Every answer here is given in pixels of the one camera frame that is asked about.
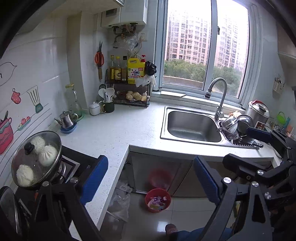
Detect steel kitchen faucet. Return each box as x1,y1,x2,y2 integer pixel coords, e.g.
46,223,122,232
204,77,228,121

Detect red trash bin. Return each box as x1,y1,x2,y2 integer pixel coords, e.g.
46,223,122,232
144,188,171,213

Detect silver rice cooker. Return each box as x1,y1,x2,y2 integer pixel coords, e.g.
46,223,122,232
245,100,270,130

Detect steel bowls stack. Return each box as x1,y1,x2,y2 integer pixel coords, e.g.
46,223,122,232
219,114,254,142

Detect black gas stove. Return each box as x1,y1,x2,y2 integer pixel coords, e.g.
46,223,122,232
11,146,97,236

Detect white steamed bun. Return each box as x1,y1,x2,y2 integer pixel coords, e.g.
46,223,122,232
38,145,58,167
16,164,34,187
31,136,46,154

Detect glass pot lid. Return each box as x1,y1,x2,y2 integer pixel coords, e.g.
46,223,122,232
11,131,62,188

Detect person's slipper foot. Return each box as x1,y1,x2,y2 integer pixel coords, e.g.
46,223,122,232
165,223,178,235

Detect blue coaster dish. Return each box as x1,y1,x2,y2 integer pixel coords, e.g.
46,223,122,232
60,123,77,133

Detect stainless steel sink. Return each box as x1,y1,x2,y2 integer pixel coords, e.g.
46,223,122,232
160,106,259,150

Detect small steel teapot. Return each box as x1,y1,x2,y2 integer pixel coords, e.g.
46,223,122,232
54,111,79,129

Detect green plastic tray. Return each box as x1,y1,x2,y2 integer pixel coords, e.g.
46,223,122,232
76,112,85,121

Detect white ceramic sugar pot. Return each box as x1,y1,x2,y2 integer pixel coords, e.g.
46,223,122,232
89,102,101,116

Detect dark green utensil mug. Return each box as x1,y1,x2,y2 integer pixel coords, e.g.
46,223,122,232
102,101,115,113

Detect glass carafe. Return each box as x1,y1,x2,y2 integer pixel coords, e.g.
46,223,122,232
65,83,83,117

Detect white ladle spoon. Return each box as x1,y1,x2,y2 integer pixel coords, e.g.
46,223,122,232
98,88,115,103

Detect white glove on rack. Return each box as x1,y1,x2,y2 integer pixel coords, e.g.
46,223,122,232
135,74,156,87

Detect ginger root pieces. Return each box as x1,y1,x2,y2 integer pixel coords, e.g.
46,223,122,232
125,91,147,101

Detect black plastic bag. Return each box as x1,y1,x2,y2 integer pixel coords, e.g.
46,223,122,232
144,61,157,76

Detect yellow detergent jug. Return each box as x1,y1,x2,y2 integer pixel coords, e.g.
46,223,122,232
127,58,145,84

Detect dark sauce bottle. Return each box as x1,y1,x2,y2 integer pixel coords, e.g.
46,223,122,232
114,56,121,82

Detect white gas water heater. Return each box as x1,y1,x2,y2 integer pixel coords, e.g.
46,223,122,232
101,0,149,28

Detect window frame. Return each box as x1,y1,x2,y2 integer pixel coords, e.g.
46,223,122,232
153,1,260,108

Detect black wire shelf rack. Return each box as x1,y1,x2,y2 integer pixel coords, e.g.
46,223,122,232
105,69,151,108

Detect orange handled scissors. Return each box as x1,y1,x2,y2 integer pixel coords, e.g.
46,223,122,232
94,42,104,80

